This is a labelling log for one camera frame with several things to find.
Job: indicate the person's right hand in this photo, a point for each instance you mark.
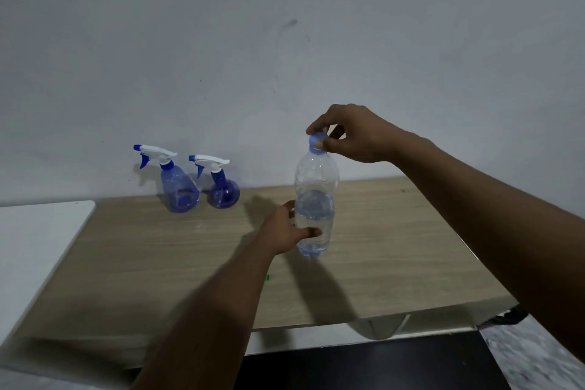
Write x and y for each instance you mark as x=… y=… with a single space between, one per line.
x=370 y=138

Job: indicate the person's left hand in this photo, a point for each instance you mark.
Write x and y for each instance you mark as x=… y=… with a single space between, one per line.
x=279 y=234

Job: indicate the blue bottle cap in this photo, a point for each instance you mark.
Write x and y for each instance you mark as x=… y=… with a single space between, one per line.
x=316 y=143

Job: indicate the clear plastic water bottle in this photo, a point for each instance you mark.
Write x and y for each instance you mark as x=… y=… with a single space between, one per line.
x=315 y=193

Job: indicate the white blue trigger spray head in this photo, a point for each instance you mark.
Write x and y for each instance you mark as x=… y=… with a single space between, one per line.
x=210 y=160
x=155 y=150

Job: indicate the person's left forearm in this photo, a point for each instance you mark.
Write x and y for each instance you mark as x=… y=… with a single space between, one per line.
x=215 y=321

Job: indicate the person's right forearm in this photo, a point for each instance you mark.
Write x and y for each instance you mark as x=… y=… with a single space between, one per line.
x=502 y=220

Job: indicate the wooden table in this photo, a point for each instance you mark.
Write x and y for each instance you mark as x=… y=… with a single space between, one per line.
x=137 y=266

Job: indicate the black wooden board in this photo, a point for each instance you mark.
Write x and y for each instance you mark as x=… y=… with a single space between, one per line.
x=365 y=367

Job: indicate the black trash bin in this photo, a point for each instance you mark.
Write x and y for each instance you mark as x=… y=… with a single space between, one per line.
x=505 y=315

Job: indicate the white side table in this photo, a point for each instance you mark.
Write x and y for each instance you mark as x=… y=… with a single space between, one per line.
x=32 y=243

